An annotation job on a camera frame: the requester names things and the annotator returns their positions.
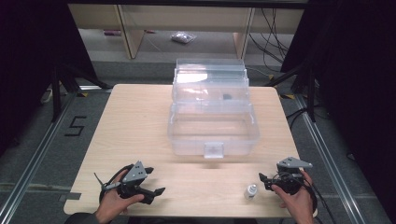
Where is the grey tape strip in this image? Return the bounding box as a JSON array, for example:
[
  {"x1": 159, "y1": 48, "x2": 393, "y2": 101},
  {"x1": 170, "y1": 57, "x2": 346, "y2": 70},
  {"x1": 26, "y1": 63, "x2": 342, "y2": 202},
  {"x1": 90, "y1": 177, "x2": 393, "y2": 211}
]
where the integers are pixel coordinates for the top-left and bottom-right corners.
[{"x1": 58, "y1": 192, "x2": 82, "y2": 203}]

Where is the small silver cylinder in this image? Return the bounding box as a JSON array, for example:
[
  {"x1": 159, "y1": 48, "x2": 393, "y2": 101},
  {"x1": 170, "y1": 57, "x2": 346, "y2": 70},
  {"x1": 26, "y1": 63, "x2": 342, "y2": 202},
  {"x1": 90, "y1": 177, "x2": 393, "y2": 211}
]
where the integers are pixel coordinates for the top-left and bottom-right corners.
[{"x1": 243, "y1": 183, "x2": 259, "y2": 201}]

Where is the person's right hand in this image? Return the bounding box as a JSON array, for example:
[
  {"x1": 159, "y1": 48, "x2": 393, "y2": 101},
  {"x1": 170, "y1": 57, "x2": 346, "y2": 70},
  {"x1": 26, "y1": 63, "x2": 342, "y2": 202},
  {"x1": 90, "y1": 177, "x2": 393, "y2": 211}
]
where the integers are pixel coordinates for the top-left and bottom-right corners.
[{"x1": 270, "y1": 169, "x2": 316, "y2": 224}]

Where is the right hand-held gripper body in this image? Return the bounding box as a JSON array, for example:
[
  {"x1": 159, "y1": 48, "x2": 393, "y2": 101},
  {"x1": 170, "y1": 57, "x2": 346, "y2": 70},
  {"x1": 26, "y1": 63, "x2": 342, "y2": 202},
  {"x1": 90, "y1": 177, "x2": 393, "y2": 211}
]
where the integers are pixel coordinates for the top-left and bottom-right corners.
[{"x1": 272, "y1": 156, "x2": 314, "y2": 197}]

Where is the metal floor rail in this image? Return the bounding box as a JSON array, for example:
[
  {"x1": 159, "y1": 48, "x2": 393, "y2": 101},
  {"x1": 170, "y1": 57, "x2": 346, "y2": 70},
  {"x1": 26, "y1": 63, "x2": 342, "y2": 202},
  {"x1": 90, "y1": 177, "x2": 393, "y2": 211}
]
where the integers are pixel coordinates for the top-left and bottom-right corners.
[
  {"x1": 0, "y1": 92, "x2": 79, "y2": 224},
  {"x1": 293, "y1": 93, "x2": 366, "y2": 224}
]

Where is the grey cable plug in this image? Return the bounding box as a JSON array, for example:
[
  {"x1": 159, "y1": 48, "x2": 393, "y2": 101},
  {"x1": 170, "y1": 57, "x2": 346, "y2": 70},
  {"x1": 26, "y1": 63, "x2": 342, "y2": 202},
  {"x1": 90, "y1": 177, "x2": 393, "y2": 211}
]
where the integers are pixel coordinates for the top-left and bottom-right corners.
[{"x1": 93, "y1": 172, "x2": 121, "y2": 192}]

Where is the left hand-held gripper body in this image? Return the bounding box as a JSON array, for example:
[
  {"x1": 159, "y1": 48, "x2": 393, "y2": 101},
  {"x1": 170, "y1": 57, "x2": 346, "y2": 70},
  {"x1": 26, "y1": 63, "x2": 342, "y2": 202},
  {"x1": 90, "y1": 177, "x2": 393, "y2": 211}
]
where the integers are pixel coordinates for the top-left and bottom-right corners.
[{"x1": 117, "y1": 160, "x2": 148, "y2": 200}]

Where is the person's left hand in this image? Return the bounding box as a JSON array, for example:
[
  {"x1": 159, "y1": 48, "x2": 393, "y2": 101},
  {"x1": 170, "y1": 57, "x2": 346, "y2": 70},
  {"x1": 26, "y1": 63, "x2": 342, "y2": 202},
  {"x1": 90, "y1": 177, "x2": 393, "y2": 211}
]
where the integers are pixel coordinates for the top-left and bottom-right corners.
[{"x1": 94, "y1": 180, "x2": 146, "y2": 224}]

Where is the clear plastic storage box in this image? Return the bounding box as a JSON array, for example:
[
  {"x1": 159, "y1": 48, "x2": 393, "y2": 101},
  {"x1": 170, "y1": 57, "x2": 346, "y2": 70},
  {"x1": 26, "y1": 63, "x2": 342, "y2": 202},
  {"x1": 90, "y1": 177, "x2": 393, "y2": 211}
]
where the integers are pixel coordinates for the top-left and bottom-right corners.
[{"x1": 167, "y1": 58, "x2": 261, "y2": 160}]

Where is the black floor cable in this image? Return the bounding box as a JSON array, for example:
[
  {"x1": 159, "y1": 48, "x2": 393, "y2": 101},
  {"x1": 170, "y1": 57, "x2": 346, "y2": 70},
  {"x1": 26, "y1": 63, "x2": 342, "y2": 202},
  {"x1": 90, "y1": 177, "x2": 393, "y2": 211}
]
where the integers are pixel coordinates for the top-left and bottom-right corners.
[{"x1": 285, "y1": 105, "x2": 314, "y2": 130}]

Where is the black metal stand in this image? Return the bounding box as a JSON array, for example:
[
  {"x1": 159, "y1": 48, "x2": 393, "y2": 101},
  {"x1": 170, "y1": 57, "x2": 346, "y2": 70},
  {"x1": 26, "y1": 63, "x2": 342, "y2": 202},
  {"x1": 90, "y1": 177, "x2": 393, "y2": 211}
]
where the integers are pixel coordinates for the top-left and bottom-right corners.
[
  {"x1": 263, "y1": 58, "x2": 319, "y2": 123},
  {"x1": 50, "y1": 61, "x2": 114, "y2": 123}
]

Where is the clear plastic bag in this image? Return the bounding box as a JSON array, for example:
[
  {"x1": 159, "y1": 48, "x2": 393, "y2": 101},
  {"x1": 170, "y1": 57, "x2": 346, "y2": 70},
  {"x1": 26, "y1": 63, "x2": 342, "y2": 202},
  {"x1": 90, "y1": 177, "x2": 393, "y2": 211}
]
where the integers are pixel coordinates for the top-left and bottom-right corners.
[{"x1": 170, "y1": 31, "x2": 198, "y2": 45}]

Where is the bundle of black cables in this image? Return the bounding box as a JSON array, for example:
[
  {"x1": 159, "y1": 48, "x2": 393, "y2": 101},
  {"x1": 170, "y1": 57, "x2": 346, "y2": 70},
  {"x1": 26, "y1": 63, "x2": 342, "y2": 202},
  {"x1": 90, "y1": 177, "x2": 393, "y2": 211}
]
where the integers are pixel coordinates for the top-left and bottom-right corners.
[{"x1": 247, "y1": 7, "x2": 291, "y2": 65}]

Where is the wooden shelf unit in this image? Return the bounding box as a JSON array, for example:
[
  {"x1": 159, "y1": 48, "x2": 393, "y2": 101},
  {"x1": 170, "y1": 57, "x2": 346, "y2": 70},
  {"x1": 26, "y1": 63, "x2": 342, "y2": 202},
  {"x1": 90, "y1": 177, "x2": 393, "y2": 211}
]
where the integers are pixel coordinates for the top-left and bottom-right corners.
[{"x1": 68, "y1": 3, "x2": 304, "y2": 60}]

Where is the black curtain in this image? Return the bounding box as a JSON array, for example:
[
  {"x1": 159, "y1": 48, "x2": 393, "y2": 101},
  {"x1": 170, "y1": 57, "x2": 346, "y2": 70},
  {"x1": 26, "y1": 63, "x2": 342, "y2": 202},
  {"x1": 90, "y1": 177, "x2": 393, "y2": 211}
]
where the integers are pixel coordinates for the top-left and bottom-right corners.
[
  {"x1": 0, "y1": 0, "x2": 98, "y2": 157},
  {"x1": 280, "y1": 0, "x2": 396, "y2": 223}
]

